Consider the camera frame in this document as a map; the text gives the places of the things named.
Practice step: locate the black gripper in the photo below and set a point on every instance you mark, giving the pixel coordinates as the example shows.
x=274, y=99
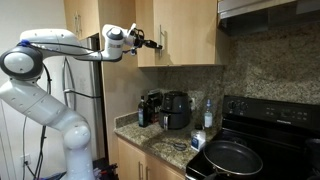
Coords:
x=139, y=40

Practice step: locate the black air fryer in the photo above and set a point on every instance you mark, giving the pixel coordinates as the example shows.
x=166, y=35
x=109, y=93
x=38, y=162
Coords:
x=175, y=111

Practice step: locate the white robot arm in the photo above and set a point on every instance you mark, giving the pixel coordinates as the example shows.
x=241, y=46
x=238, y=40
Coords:
x=24, y=66

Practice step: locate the wooden cabinet above fridge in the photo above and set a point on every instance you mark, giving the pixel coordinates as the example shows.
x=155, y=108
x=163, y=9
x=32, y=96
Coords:
x=82, y=17

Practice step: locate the lower wooden counter cabinet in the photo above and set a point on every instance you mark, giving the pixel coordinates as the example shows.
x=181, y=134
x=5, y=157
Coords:
x=137, y=164

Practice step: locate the black red coffee bag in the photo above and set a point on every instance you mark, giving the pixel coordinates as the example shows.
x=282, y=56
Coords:
x=154, y=102

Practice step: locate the dark green wine bottle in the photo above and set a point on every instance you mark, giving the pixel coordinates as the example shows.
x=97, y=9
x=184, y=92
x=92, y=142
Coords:
x=142, y=113

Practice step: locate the stainless range hood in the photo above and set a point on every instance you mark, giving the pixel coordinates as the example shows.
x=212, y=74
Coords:
x=240, y=17

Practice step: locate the clear glass bottle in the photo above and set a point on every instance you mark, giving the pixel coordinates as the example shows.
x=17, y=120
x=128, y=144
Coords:
x=208, y=115

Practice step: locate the steel kitchen scissors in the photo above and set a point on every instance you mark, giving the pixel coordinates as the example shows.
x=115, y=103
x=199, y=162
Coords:
x=180, y=146

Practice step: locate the near black frying pan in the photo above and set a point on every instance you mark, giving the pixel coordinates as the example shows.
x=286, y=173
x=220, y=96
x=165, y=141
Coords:
x=230, y=159

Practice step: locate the black electric stove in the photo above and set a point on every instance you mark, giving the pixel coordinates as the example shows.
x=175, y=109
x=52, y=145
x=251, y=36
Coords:
x=285, y=135

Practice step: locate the white wall outlet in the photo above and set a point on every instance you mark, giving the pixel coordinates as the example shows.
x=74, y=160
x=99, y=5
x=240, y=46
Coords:
x=25, y=159

